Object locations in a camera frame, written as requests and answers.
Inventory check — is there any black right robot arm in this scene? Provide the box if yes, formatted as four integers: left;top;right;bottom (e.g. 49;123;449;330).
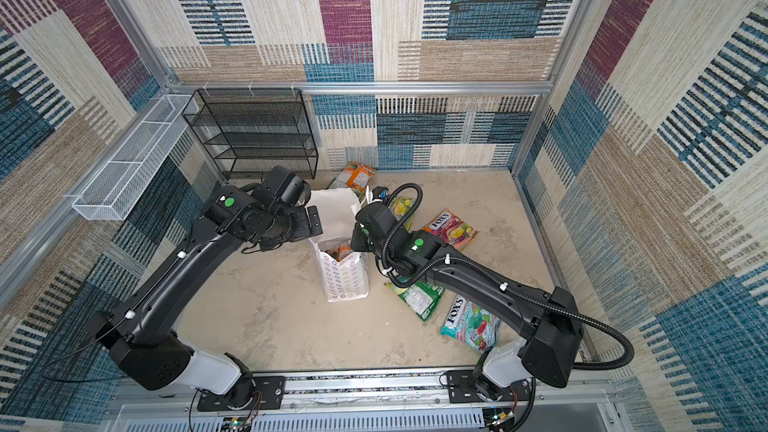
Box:
351;201;583;400

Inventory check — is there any teal Fox's candy bag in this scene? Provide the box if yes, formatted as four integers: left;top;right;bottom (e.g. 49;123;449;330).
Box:
441;295;501;352

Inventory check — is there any orange fruits candy bag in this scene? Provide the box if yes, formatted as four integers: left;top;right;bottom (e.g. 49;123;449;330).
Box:
326;240;353;262

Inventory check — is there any white wire mesh basket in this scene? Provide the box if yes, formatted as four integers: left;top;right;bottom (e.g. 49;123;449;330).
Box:
72;94;190;221

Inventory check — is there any pink Fox's candy bag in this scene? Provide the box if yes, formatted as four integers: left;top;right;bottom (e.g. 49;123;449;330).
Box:
424;209;478;250

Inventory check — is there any black wire shelf rack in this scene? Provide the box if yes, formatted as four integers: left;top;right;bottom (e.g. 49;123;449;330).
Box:
182;88;319;180

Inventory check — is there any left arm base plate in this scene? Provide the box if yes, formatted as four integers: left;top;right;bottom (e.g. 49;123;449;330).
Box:
196;375;286;413

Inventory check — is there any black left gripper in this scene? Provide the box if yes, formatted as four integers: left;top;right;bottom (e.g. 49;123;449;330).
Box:
265;205;326;252

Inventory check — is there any white paper bag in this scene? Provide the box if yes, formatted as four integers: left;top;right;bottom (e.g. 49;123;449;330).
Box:
309;188;369;302

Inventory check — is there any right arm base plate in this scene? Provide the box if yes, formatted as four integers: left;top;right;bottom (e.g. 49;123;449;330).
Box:
438;369;531;404

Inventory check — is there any white slotted cable duct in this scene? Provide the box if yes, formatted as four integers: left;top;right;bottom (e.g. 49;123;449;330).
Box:
123;408;485;432

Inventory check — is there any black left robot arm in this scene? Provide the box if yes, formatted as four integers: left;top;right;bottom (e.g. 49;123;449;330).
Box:
87;166;322;410

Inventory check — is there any black corrugated cable conduit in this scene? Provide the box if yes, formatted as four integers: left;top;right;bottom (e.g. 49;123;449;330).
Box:
380;182;635;371

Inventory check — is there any orange green snack bag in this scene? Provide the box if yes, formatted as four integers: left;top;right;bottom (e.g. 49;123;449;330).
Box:
327;161;377;198

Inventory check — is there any yellow green candy bag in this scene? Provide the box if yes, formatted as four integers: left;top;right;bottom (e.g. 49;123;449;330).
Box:
389;196;415;221

